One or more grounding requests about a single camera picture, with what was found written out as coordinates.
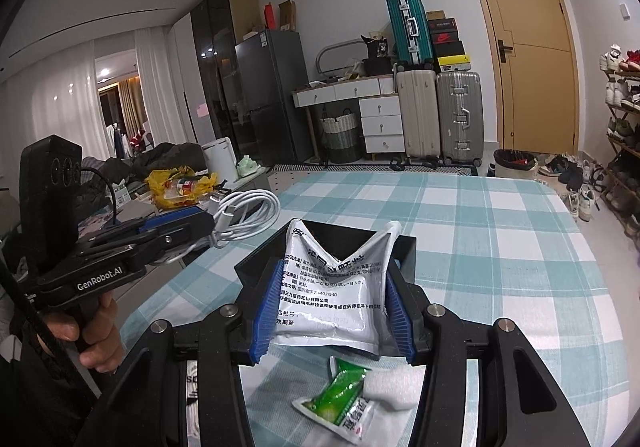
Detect white charging cable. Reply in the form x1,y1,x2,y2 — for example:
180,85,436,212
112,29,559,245
209,188,282,250

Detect white bubble wrap piece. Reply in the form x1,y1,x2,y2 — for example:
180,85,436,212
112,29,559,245
362,365,425,411

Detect black cardboard box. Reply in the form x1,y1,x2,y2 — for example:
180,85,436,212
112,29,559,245
234,219,416,357

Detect silver white medicine packet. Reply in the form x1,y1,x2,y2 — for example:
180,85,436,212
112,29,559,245
272,219,401,355

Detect green white medicine packet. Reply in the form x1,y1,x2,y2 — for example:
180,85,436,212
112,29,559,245
292,356,376,445

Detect white shoelaces zip bag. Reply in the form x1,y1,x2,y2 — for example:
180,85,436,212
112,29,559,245
186,360,201,446

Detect person's left hand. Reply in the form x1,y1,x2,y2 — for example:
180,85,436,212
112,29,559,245
42,291,124,373

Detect yellow plastic bag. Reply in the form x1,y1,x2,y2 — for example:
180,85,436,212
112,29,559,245
145,166,218,211

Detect white air purifier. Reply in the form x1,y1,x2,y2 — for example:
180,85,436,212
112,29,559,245
202,137,238,184

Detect teal checkered tablecloth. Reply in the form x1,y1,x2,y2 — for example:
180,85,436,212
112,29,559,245
120,172,629,446

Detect white sheer curtain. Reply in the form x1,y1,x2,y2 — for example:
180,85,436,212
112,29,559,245
1,26,188,191

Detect woven laundry basket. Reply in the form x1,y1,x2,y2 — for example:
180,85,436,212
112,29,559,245
320,108,363,163

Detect dark grey refrigerator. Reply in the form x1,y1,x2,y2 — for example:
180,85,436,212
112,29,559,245
235,30,314,166

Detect black glass cabinet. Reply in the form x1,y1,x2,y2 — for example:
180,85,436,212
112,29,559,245
190,0,262,156

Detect white drawer desk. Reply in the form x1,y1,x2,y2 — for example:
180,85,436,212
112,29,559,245
293,75,406,154

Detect silver aluminium suitcase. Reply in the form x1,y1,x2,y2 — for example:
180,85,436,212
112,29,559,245
437,71,484,166

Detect beige suitcase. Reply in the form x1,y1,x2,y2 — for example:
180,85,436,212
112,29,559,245
396,70,440,159

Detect wooden shoe rack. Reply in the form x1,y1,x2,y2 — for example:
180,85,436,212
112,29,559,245
599,44,639,245

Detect stacked shoe boxes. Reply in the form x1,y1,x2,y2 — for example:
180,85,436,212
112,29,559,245
426,10,472,72

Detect teal suitcase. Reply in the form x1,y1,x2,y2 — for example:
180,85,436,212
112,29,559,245
386,0,435,69

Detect wooden yellow door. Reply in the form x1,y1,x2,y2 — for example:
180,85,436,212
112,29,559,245
480,0,579,154

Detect black camera cable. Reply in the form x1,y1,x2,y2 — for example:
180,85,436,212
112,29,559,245
79,166,121,228

